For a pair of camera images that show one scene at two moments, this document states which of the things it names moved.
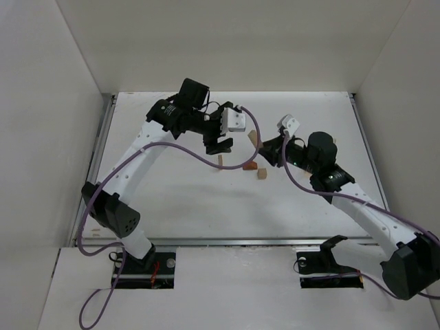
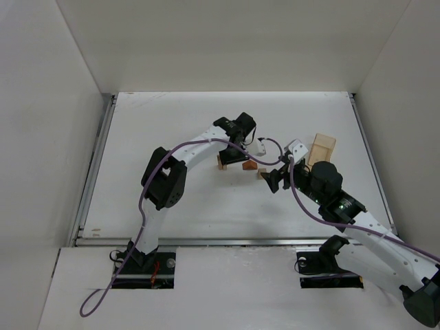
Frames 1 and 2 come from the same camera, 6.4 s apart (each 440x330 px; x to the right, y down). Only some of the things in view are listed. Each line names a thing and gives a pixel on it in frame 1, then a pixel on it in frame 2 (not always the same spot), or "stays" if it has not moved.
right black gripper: (275, 151) -> (284, 172)
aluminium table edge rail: (368, 148) stays
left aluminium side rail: (92, 170) stays
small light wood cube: (262, 173) stays
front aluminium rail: (231, 240) stays
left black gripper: (213, 128) -> (232, 156)
